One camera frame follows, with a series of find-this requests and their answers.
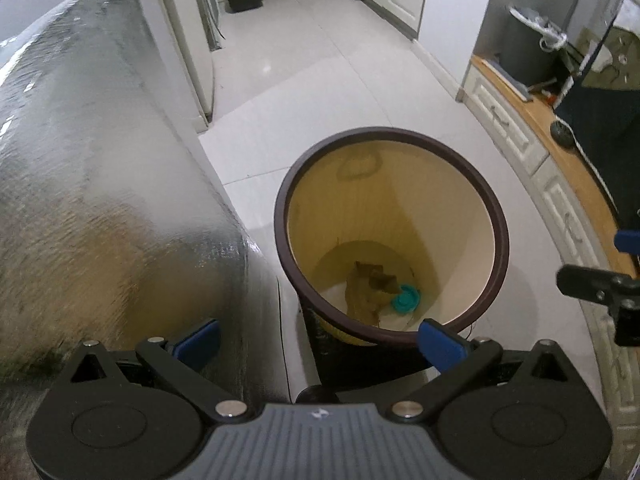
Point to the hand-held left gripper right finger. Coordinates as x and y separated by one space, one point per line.
440 344

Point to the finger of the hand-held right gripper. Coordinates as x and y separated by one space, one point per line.
628 241
585 285

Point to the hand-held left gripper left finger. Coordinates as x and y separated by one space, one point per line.
200 344

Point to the beige trash bin brown rim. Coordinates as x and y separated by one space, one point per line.
450 220

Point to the grey trash can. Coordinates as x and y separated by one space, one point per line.
525 55

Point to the teal plastic lid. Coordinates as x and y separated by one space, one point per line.
404 300

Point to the brown crumpled paper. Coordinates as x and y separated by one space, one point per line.
362 292

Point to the black letter board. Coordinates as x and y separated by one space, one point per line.
600 130

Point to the black round object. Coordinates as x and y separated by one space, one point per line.
562 134

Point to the white drawer cabinet wooden top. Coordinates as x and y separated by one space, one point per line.
515 127

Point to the olive green cloth bag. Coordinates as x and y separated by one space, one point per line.
617 55

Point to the silver foil table cover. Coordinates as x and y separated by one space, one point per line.
100 185

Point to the grey flat board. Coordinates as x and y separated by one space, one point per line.
507 77

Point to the white bin liner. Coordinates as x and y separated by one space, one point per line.
547 27

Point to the white refrigerator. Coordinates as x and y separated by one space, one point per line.
197 60

